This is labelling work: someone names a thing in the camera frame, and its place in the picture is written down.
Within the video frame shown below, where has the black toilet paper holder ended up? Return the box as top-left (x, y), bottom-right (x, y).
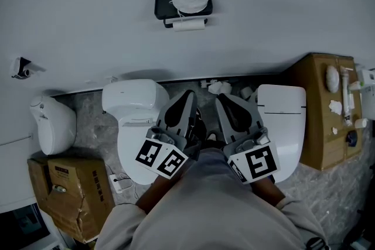
top-left (154, 0), bottom-right (213, 29)

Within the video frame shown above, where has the white round-tank toilet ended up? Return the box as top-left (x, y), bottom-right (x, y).
top-left (101, 78), bottom-right (171, 186)

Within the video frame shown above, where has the person's left black shoe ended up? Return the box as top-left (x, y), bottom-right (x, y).
top-left (193, 108), bottom-right (208, 157)

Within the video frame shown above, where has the white oval pouch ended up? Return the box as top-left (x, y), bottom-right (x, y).
top-left (326, 65), bottom-right (340, 94)

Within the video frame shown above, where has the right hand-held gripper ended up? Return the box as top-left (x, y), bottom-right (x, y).
top-left (216, 93), bottom-right (281, 185)

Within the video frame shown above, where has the white plastic drain pipe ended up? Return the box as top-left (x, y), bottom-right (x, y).
top-left (339, 66), bottom-right (354, 127)

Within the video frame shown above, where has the torn brown cardboard box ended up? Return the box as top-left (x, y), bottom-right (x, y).
top-left (27, 157), bottom-right (115, 244)

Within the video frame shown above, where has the white rectangular-lid toilet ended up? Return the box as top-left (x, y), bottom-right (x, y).
top-left (254, 84), bottom-right (307, 184)

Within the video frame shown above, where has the white ceramic urinal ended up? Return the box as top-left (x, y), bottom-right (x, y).
top-left (29, 95), bottom-right (77, 156)

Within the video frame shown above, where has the person's grey sweatshirt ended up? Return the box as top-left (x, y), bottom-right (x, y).
top-left (95, 148), bottom-right (332, 250)

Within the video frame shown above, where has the white framed dark panel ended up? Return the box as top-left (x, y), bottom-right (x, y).
top-left (0, 203), bottom-right (70, 250)

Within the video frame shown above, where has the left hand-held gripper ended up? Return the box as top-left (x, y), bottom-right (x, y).
top-left (135, 90), bottom-right (203, 180)

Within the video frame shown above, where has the person's right forearm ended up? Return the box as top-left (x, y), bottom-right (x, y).
top-left (250, 175), bottom-right (287, 208)

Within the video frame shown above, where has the person's right black shoe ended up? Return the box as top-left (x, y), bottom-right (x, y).
top-left (206, 131), bottom-right (225, 150)

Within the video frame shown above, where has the white cable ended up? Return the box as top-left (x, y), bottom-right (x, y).
top-left (120, 174), bottom-right (142, 200)

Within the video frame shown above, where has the large brown cardboard box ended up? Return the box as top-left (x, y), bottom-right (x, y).
top-left (288, 52), bottom-right (364, 171)

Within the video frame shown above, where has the person's left forearm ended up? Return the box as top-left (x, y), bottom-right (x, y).
top-left (135, 174), bottom-right (176, 214)

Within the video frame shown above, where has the crumpled white tissue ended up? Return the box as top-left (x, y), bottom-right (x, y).
top-left (328, 100), bottom-right (343, 115)

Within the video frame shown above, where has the black strap buckle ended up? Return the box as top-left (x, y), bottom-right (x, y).
top-left (306, 237), bottom-right (332, 250)

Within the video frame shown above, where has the small black device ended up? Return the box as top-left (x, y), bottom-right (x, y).
top-left (345, 130), bottom-right (359, 146)

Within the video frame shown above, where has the person's black shoe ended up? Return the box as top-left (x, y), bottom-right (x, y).
top-left (206, 131), bottom-right (225, 150)
top-left (193, 108), bottom-right (208, 157)

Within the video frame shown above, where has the white power strip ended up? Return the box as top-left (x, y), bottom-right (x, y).
top-left (108, 174), bottom-right (122, 193)

